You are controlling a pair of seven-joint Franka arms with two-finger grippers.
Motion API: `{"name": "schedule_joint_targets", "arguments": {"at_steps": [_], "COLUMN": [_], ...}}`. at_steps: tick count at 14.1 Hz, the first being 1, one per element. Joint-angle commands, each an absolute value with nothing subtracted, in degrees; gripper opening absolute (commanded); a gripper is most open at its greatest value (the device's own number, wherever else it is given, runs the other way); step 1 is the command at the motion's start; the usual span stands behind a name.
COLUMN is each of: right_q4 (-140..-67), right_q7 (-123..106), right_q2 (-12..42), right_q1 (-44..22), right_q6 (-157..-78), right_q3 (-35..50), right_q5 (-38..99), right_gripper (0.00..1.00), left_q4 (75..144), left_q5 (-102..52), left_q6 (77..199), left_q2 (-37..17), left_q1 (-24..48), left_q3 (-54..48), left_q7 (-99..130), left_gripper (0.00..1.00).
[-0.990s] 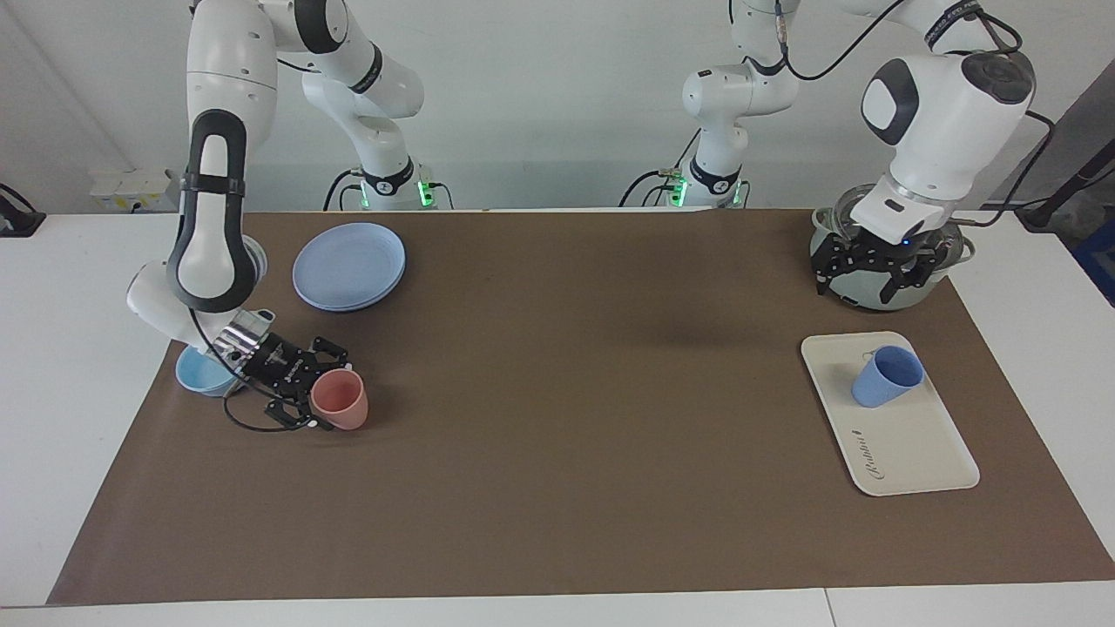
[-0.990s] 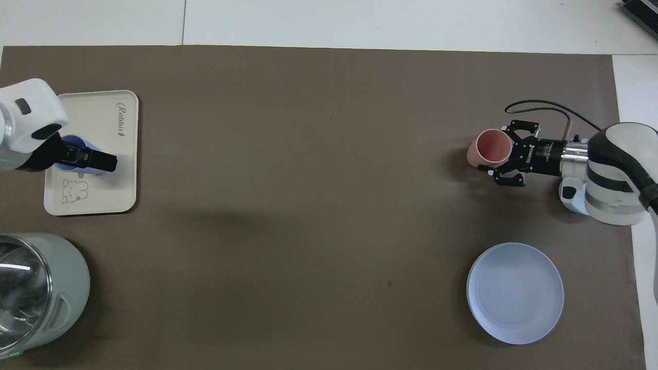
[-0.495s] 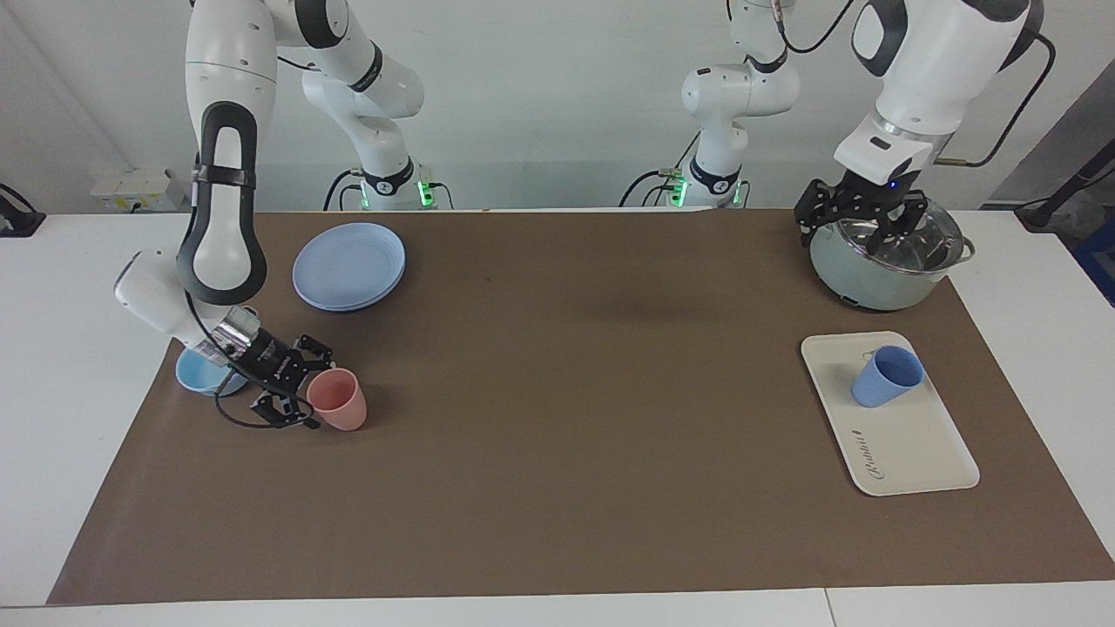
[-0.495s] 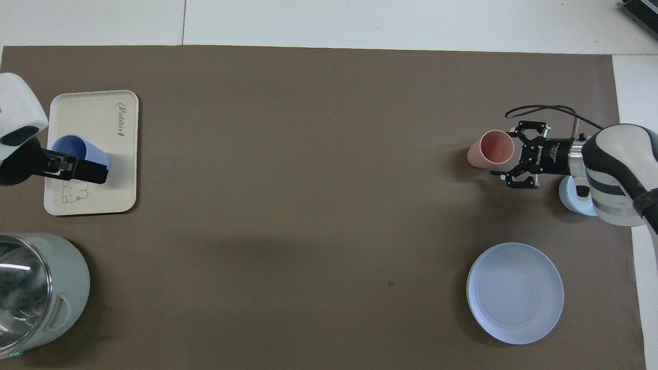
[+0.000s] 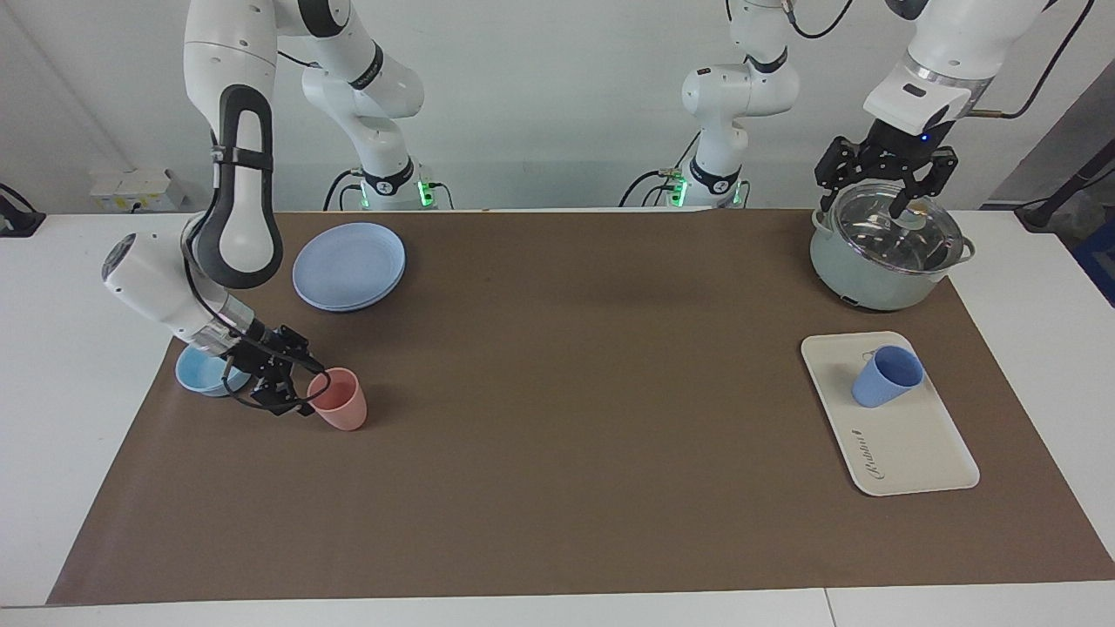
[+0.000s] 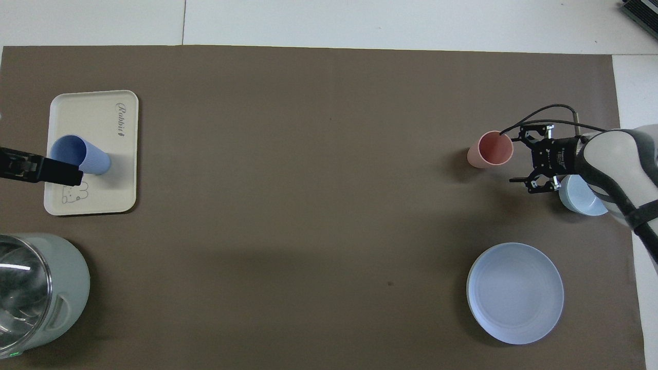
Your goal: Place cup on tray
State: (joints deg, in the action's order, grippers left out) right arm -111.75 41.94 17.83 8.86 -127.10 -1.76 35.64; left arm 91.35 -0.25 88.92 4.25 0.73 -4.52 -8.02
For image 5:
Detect pink cup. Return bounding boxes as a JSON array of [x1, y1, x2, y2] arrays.
[[307, 367, 368, 431]]

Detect cream tray with bear print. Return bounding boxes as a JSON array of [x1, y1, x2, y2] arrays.
[[801, 331, 981, 497]]

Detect black stand with cables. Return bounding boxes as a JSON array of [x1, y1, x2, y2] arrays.
[[1015, 161, 1115, 233]]

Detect blue crate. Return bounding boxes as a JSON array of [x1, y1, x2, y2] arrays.
[[1073, 218, 1115, 307]]

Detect blue ribbed cup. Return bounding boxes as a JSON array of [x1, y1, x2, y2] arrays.
[[851, 345, 925, 409]]

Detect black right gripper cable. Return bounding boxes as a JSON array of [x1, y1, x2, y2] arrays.
[[181, 235, 333, 411]]

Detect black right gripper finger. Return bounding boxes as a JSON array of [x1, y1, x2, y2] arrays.
[[248, 381, 319, 417], [279, 344, 330, 378]]

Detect black table clamp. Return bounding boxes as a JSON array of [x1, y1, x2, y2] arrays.
[[0, 183, 46, 238]]

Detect black right arm base cables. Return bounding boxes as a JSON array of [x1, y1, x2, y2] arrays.
[[324, 167, 362, 212]]

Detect pale green cooking pot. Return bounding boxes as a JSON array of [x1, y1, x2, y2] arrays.
[[809, 207, 976, 312]]

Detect brown table mat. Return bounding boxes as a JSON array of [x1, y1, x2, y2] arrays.
[[46, 209, 1115, 606]]

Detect white wall socket box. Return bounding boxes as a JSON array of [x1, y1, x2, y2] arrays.
[[90, 170, 188, 213]]

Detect black left arm joint cable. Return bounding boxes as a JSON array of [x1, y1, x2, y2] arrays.
[[782, 0, 856, 41]]

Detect black arm base cables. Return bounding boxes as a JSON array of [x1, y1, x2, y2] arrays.
[[618, 131, 703, 208], [324, 167, 362, 212]]

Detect pale blue plate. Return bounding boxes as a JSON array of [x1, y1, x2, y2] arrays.
[[292, 222, 408, 313]]

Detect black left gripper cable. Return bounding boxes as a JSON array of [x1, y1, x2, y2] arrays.
[[971, 0, 1097, 119]]

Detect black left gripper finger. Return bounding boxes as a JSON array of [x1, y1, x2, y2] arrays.
[[814, 137, 860, 215], [887, 147, 960, 219]]

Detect black left arm base cables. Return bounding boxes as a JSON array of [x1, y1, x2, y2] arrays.
[[618, 131, 703, 208]]

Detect light blue bowl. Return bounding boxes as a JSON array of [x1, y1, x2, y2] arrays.
[[175, 344, 253, 398]]

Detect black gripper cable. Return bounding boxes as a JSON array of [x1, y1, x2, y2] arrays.
[[181, 235, 333, 411], [971, 0, 1097, 119]]

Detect glass pot lid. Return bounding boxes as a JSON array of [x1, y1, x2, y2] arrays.
[[828, 185, 968, 276]]

